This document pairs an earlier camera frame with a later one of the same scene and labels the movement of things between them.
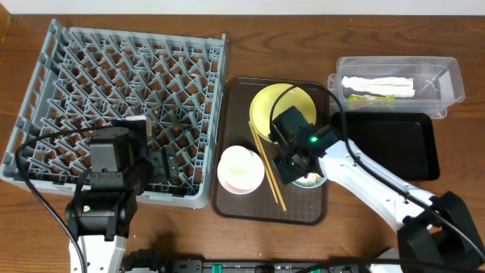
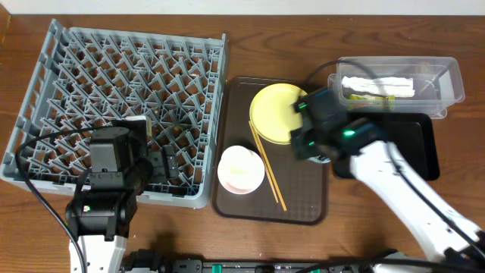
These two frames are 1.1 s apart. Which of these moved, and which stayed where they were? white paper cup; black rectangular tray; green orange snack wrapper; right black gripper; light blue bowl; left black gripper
Moved: light blue bowl; right black gripper
Stayed: green orange snack wrapper; white paper cup; black rectangular tray; left black gripper
